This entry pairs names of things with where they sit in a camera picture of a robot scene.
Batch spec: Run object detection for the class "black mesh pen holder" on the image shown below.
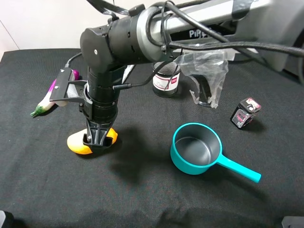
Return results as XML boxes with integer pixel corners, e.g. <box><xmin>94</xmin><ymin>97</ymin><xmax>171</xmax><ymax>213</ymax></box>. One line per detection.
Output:
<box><xmin>152</xmin><ymin>62</ymin><xmax>181</xmax><ymax>98</ymax></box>

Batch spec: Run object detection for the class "teal saucepan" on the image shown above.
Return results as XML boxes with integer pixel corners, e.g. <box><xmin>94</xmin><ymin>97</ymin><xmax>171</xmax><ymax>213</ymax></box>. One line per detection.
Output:
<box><xmin>170</xmin><ymin>123</ymin><xmax>261</xmax><ymax>183</ymax></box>

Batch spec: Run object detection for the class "clear plastic wrap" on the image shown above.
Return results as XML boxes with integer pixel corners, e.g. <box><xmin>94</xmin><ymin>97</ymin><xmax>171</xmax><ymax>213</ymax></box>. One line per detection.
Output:
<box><xmin>175</xmin><ymin>50</ymin><xmax>228</xmax><ymax>109</ymax></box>

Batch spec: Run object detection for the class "black braided cable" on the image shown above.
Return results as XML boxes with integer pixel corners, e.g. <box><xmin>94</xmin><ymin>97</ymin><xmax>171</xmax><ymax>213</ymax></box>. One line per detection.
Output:
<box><xmin>152</xmin><ymin>0</ymin><xmax>304</xmax><ymax>57</ymax></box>

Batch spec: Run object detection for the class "black table cloth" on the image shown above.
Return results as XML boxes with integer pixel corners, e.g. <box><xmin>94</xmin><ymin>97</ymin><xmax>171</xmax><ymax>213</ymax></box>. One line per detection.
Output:
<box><xmin>0</xmin><ymin>49</ymin><xmax>304</xmax><ymax>228</ymax></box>

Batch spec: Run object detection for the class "purple toy eggplant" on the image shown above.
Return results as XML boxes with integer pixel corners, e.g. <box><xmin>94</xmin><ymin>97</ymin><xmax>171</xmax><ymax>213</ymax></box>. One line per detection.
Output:
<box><xmin>30</xmin><ymin>70</ymin><xmax>80</xmax><ymax>117</ymax></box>

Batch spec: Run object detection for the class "yellow mango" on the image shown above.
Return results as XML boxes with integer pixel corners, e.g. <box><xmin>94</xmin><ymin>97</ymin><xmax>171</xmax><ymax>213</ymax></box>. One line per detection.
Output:
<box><xmin>67</xmin><ymin>128</ymin><xmax>118</xmax><ymax>155</ymax></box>

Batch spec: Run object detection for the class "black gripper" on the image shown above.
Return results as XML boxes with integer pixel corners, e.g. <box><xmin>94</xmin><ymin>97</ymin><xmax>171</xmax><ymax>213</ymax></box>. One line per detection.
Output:
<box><xmin>79</xmin><ymin>85</ymin><xmax>118</xmax><ymax>154</ymax></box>

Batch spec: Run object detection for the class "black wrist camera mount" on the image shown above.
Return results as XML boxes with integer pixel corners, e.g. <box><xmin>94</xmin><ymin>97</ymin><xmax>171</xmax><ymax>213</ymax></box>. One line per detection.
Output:
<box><xmin>49</xmin><ymin>67</ymin><xmax>86</xmax><ymax>106</ymax></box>

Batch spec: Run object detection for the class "black gum tin box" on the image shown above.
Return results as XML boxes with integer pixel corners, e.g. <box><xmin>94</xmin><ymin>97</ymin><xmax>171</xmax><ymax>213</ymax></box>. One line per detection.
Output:
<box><xmin>230</xmin><ymin>97</ymin><xmax>262</xmax><ymax>129</ymax></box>

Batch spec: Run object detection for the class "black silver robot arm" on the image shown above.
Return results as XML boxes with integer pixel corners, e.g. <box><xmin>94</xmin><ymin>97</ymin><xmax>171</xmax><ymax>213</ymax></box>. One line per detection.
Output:
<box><xmin>80</xmin><ymin>0</ymin><xmax>304</xmax><ymax>149</ymax></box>

